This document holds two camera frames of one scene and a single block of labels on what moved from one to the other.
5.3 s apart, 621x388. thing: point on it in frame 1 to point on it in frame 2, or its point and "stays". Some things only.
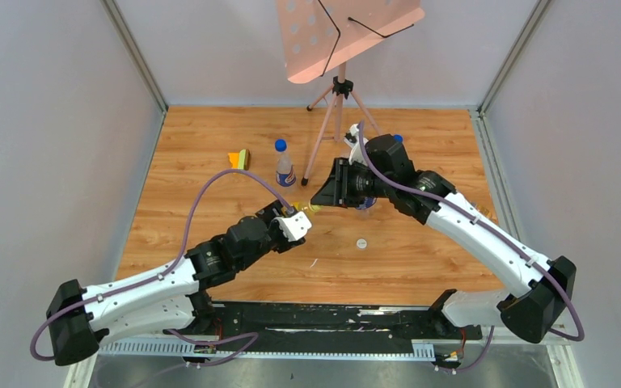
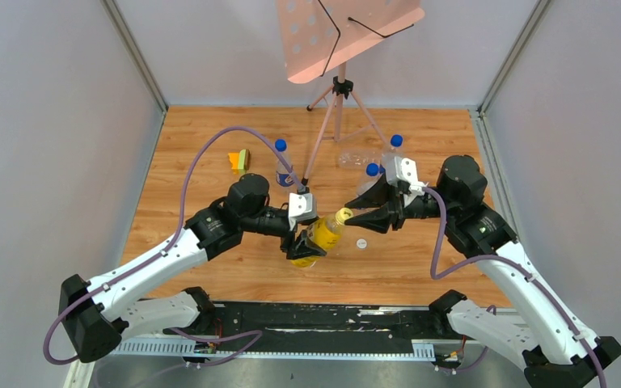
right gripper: [335, 191] to [380, 195]
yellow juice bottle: [302, 206] to [327, 231]
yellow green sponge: [239, 160] stays
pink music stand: [318, 35] stays
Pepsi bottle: [285, 175] stays
